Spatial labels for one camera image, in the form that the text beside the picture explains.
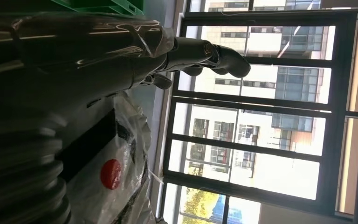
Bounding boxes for white courier bag black band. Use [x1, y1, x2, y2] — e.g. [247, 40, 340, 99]
[55, 91, 168, 224]

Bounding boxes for green plastic basket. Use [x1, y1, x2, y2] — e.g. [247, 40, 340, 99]
[49, 0, 145, 16]

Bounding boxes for black window frame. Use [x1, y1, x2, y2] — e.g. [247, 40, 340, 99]
[158, 0, 358, 224]

